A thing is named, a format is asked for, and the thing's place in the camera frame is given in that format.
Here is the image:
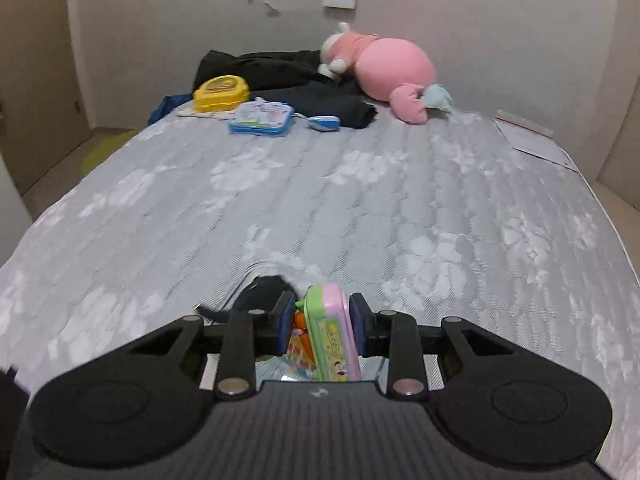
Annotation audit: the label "black clothing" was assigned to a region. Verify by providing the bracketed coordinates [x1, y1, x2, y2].
[193, 50, 378, 129]

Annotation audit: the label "cartoon sticker booklet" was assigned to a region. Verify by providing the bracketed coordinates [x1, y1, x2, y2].
[256, 356, 316, 386]

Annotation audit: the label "clear glass container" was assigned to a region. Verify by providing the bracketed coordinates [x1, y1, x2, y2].
[215, 260, 388, 390]

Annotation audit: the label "small doll figure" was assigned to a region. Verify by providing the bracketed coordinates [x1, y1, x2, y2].
[285, 310, 314, 370]

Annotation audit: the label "blue white toy tablet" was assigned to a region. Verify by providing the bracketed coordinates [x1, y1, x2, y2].
[228, 99, 294, 136]

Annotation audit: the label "pink plush toy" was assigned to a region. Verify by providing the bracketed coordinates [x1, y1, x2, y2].
[318, 22, 454, 125]

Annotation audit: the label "paper sheets on bed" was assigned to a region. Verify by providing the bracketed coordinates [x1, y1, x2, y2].
[494, 110, 578, 172]

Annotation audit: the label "grey patterned mattress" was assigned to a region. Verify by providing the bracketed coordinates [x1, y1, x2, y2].
[1, 110, 639, 479]

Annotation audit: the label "small yellow lunch box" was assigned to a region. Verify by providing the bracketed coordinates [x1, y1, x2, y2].
[193, 75, 250, 112]

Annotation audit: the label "blue toy mouse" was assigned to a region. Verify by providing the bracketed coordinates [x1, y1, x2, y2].
[306, 116, 341, 132]

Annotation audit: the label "patterned cloth under box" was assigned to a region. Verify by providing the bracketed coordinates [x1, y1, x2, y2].
[177, 102, 234, 122]

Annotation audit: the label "green pink pencil case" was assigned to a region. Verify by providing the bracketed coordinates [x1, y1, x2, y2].
[298, 283, 362, 382]

